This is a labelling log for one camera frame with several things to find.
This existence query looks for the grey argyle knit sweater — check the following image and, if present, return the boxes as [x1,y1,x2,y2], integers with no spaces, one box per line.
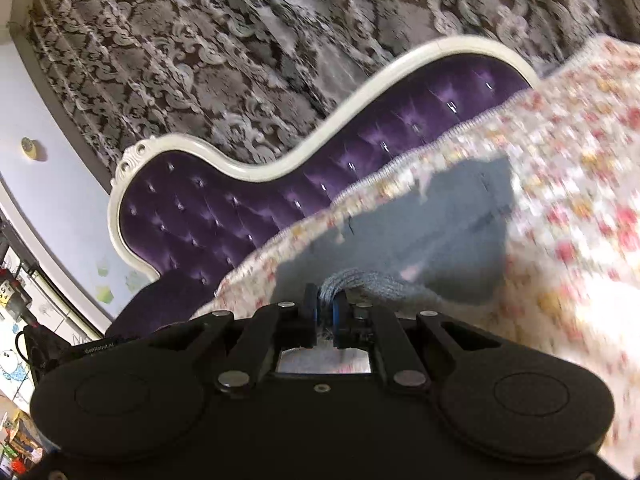
[269,157,514,316]

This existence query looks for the floral quilted bedspread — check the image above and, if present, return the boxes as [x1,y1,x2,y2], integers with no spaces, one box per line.
[205,36,639,474]

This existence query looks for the purple tufted headboard white frame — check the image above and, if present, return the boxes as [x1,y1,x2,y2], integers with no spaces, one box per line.
[107,36,539,337]

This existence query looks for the yellow round wall ornament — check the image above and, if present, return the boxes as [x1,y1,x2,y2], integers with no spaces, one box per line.
[21,138,39,162]

